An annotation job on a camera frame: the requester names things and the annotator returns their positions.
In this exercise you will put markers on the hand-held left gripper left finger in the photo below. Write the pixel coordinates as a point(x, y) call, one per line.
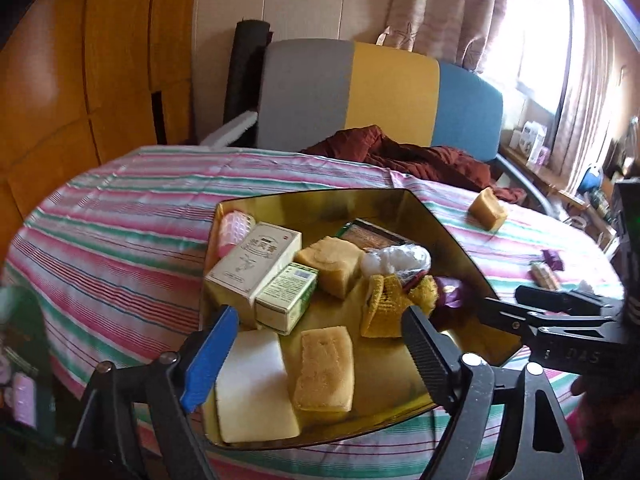
point(210, 355)

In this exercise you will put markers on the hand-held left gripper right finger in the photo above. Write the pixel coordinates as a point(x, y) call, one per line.
point(425, 355)

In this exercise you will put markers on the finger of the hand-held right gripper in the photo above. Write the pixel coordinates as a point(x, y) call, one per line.
point(560, 300)
point(510, 320)

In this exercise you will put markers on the purple snack packet white label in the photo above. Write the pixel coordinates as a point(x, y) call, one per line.
point(452, 297)

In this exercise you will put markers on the yellow knitted cloth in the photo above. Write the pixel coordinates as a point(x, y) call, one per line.
point(385, 305)

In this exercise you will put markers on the green and white box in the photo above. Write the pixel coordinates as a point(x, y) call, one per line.
point(285, 300)

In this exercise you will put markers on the clear plastic bag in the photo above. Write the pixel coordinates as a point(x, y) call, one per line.
point(395, 260)
point(585, 286)

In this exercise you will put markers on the green-edged snack packet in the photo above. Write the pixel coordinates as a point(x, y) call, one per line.
point(372, 235)

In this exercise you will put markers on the gold tray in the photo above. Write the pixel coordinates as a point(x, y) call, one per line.
point(340, 210)

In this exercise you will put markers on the person's right hand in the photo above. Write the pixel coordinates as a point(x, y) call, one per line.
point(615, 395)

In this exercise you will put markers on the orange snack packet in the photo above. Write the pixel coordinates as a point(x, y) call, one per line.
point(545, 276)

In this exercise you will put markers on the plain purple snack packet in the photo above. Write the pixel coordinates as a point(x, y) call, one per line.
point(552, 259)

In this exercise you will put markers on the white foam block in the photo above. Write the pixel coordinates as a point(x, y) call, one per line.
point(252, 390)

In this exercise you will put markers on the large beige cardboard box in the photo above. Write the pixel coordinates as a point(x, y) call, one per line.
point(250, 265)

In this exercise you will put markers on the rectangular yellow sponge block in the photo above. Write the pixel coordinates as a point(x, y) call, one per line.
point(322, 370)

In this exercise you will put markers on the small yellow sponge block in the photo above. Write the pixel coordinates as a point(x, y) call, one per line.
point(487, 207)

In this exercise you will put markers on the wooden side table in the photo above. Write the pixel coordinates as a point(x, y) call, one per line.
point(555, 180)

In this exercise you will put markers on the pink plastic item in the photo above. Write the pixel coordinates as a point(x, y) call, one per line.
point(232, 230)

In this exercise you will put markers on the medium yellow sponge block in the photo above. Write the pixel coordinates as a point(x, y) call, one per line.
point(330, 265)

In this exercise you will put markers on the purple carton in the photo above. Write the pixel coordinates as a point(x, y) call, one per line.
point(542, 156)

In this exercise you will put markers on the white carton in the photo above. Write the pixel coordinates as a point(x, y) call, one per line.
point(530, 137)

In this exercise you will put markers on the maroon cloth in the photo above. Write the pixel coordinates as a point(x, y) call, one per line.
point(425, 157)

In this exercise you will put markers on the green and pink packaging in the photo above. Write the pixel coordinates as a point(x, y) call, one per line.
point(25, 375)

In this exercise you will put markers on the beige patterned curtain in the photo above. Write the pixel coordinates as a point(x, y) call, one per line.
point(440, 10)
point(590, 60)

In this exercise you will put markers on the blue yellow grey chair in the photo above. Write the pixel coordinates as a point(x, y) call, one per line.
point(390, 90)

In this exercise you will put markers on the window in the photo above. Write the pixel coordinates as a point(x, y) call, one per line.
point(540, 20)

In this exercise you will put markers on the black rolled mat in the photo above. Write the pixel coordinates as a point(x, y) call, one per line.
point(245, 65)

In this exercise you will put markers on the wooden wardrobe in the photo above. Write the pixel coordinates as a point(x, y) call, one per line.
point(100, 60)

